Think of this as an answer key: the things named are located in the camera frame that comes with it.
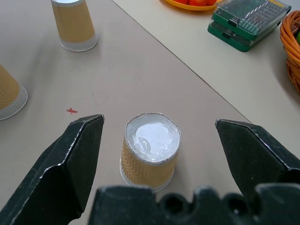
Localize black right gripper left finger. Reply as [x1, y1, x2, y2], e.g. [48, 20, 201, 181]
[0, 114, 105, 225]

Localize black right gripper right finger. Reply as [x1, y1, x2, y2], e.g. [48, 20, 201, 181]
[215, 119, 300, 200]

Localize brown ribbed paper cup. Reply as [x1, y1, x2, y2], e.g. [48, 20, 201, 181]
[51, 0, 98, 52]
[120, 112, 182, 193]
[0, 64, 29, 121]

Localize orange wicker basket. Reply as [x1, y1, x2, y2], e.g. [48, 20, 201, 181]
[279, 10, 300, 94]

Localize green screwdriver bit case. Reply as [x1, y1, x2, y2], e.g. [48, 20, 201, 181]
[211, 0, 292, 37]
[207, 18, 282, 53]

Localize red fruit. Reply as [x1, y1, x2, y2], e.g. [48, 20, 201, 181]
[174, 0, 217, 7]

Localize orange plate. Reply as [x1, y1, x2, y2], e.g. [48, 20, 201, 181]
[159, 0, 223, 11]

